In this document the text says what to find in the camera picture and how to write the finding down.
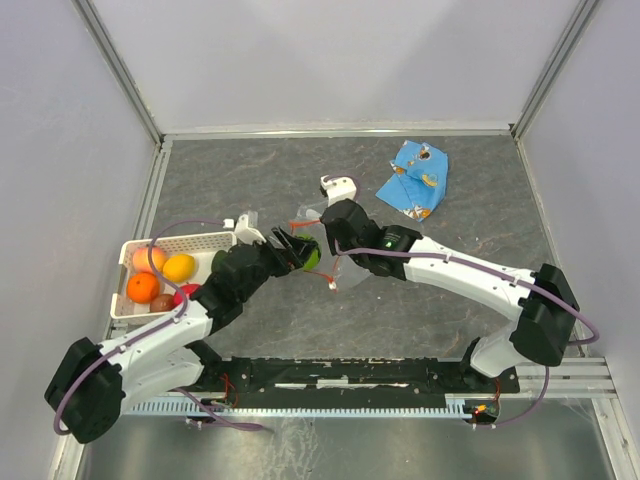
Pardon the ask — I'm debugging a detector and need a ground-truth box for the yellow lemon toy fruit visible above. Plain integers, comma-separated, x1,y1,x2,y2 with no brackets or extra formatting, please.
162,254,197,284

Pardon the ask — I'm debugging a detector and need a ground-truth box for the orange toy fruit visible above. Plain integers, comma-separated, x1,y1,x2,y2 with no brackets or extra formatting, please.
126,272,160,304

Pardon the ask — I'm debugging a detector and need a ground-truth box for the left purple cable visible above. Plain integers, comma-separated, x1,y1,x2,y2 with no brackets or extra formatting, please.
52,217,236,436

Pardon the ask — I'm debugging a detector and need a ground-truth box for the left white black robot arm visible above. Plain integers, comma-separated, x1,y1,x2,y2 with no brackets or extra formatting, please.
44,227,320,444

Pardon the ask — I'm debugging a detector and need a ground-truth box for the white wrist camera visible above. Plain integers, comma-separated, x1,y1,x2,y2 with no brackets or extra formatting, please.
320,175,360,206
223,211,266,245

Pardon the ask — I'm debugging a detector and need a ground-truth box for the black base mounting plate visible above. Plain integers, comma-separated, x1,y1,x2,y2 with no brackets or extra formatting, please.
191,357,520,408

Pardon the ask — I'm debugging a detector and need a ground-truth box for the blue patterned cloth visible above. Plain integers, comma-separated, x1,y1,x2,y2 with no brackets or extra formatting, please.
376,140,449,222

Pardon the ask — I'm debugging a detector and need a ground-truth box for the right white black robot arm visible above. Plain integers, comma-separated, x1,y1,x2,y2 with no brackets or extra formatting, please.
320,199,579,391

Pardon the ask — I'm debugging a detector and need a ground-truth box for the light blue cable duct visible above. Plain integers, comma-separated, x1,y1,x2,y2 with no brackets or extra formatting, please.
126,395,471,420

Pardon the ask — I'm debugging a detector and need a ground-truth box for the white perforated plastic basket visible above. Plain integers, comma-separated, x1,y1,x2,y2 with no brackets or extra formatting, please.
110,232,237,326

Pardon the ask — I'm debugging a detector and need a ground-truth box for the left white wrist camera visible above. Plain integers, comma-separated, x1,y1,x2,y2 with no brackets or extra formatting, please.
223,211,266,245

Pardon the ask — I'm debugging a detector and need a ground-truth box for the brown kiwi toy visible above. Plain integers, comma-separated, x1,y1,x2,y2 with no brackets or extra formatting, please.
149,294,175,313

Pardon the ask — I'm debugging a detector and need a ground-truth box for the peach toy fruit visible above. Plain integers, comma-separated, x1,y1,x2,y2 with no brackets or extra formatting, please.
132,246,168,273

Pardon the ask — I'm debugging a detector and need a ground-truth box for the green watermelon toy ball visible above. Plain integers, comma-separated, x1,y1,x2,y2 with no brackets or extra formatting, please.
295,234,322,271

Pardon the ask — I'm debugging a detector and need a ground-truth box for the red apple toy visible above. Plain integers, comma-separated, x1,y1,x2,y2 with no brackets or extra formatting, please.
173,283,200,306

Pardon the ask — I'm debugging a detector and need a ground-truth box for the clear zip bag orange zipper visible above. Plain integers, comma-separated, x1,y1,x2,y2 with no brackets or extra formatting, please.
289,202,371,293

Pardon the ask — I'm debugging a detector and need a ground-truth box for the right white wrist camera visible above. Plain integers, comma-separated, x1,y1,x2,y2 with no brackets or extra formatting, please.
320,175,360,206

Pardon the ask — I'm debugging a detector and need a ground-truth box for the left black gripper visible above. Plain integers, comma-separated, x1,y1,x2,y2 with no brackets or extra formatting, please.
238,225,317,302

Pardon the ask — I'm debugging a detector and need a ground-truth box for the dark green avocado toy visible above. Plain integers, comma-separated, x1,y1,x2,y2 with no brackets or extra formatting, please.
210,250,228,272

